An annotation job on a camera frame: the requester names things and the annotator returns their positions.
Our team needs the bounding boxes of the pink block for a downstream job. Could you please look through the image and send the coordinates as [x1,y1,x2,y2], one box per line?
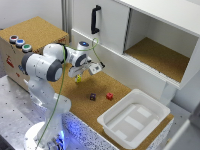
[105,92,114,101]

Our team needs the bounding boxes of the white cabinet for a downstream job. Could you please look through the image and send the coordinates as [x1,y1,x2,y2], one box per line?
[70,0,200,106]

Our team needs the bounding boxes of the white plastic box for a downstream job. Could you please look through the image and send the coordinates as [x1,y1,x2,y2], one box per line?
[96,88,171,150]

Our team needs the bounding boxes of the yellow block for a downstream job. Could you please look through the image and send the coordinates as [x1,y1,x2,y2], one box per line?
[75,74,83,84]

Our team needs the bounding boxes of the green button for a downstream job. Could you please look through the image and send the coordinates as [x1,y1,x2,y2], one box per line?
[21,43,33,53]

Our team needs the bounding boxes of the purple block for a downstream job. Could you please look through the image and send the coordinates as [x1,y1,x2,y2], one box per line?
[89,93,97,101]

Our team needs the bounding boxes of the red button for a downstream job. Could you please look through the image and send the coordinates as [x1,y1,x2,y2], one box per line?
[9,35,19,44]

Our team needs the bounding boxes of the black door handle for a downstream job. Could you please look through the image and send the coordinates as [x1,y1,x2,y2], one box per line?
[90,4,102,35]

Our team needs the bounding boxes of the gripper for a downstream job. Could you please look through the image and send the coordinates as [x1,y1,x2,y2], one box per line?
[68,60,106,78]

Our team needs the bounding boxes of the white sliding door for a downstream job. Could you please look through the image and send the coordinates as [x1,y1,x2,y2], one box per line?
[72,0,131,55]

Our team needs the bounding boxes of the green cable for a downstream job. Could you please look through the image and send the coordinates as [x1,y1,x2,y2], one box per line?
[34,37,104,150]

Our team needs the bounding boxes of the blue button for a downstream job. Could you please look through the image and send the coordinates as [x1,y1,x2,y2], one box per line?
[15,38,26,48]

